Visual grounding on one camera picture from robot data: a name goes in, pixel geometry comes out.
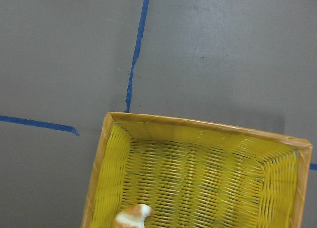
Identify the yellow woven basket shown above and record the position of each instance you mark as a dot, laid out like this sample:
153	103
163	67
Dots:
196	174

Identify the toy croissant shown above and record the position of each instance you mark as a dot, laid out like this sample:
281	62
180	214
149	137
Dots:
132	217

